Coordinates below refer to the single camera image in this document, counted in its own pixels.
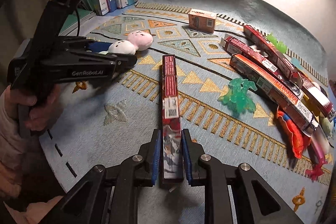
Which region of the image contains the long red snack box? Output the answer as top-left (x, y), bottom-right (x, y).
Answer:
top-left (160, 55), bottom-right (183, 189)

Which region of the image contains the person left hand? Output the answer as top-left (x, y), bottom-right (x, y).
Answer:
top-left (3, 84), bottom-right (62, 138)

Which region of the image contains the teal workbook stack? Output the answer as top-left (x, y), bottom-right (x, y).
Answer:
top-left (59, 0), bottom-right (96, 35)

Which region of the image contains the white plush toy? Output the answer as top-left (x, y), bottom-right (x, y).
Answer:
top-left (100, 40), bottom-right (136, 55)

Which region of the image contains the green translucent toy figure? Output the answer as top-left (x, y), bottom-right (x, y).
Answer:
top-left (218, 78), bottom-right (257, 114)

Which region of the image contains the blue patterned woven mat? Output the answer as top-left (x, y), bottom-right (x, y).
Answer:
top-left (40, 0), bottom-right (334, 223)

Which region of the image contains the red orange snack bag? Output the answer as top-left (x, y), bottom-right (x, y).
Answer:
top-left (276, 107), bottom-right (311, 159)

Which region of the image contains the pink star toy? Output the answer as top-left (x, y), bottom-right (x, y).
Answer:
top-left (305, 157), bottom-right (327, 181)

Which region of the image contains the green gummy toy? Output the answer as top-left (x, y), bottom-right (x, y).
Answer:
top-left (266, 33), bottom-right (287, 54)

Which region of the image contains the orange small carton box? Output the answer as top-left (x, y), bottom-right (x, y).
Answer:
top-left (188, 9), bottom-right (217, 34)

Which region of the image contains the black cable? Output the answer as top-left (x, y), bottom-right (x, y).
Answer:
top-left (75, 7), bottom-right (81, 37)

